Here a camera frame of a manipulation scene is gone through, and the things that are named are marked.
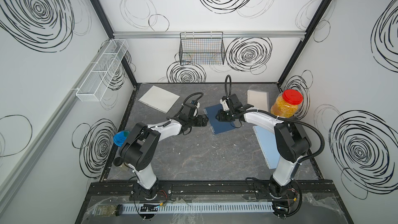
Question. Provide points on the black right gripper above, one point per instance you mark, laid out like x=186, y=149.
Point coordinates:
x=220, y=116

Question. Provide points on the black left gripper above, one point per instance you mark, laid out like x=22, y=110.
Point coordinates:
x=204, y=122

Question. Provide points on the dark blue spiral notebook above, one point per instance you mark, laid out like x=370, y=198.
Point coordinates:
x=217, y=127

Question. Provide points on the torn lined paper page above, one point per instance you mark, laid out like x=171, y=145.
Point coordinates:
x=159, y=99

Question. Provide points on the light blue spiral notebook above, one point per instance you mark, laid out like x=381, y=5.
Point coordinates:
x=268, y=145

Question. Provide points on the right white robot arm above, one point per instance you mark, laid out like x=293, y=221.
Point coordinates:
x=291, y=140

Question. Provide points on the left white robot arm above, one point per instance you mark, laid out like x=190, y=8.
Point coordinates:
x=139, y=147

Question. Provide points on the frosted cover white notebook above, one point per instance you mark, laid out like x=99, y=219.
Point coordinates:
x=259, y=99

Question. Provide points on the cornflakes jar with red lid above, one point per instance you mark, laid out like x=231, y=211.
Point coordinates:
x=287, y=103

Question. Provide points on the blue lid snack cup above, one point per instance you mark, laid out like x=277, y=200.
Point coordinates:
x=120, y=137

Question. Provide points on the small black cap bottle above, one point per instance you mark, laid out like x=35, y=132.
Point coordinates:
x=118, y=162

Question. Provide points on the black wire basket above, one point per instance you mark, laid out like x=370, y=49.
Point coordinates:
x=202, y=51

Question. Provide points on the aluminium wall rail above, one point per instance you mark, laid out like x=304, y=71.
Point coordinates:
x=210, y=34

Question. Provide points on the white slotted cable duct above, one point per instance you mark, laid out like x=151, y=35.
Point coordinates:
x=201, y=208

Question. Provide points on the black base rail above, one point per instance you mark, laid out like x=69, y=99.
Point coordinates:
x=166, y=189

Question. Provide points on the white mesh wall shelf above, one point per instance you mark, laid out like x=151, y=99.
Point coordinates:
x=105, y=66

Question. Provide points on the black corner frame post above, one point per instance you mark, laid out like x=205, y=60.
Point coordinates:
x=301, y=45

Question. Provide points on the left black frame post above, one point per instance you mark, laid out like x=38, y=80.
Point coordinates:
x=110, y=33

